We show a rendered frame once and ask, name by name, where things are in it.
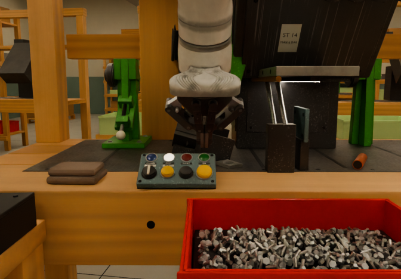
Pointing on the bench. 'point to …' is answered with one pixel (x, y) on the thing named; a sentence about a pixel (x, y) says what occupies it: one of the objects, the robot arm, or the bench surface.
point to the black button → (185, 171)
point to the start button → (204, 171)
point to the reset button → (167, 171)
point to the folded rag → (76, 173)
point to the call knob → (148, 171)
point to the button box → (157, 181)
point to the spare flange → (228, 164)
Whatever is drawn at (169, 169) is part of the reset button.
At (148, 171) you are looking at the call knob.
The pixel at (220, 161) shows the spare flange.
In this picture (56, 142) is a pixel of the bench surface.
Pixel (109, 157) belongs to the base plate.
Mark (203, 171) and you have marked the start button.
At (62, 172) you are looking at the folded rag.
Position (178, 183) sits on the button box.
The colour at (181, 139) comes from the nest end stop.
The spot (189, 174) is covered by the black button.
